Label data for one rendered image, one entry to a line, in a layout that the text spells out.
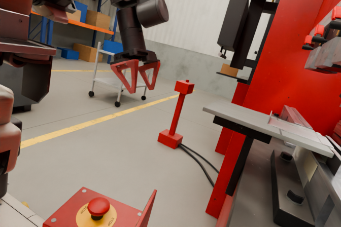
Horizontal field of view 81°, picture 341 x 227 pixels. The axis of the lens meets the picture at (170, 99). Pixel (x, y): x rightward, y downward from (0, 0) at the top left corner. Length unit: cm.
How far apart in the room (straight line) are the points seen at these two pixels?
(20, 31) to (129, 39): 26
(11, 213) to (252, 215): 101
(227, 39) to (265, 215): 129
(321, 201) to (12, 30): 71
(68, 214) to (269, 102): 122
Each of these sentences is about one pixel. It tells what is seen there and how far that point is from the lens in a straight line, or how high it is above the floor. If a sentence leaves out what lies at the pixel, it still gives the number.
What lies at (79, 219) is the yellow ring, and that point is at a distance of 45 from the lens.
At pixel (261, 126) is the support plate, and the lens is 47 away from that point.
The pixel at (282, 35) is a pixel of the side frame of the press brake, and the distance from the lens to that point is 142.
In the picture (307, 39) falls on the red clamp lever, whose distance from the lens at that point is 105.
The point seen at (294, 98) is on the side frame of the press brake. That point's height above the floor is 102.
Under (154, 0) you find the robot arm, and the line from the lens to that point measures 50.
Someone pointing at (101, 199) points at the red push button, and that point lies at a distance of 44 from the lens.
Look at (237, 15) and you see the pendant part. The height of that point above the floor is 145.
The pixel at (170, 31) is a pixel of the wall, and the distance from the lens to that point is 805.
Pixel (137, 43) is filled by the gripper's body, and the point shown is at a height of 110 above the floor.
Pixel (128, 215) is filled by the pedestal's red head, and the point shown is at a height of 78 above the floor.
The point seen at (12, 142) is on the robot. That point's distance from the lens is 69.
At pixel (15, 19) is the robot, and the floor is 109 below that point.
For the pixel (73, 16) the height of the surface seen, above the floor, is 134.
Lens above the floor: 111
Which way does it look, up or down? 13 degrees down
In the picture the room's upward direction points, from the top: 15 degrees clockwise
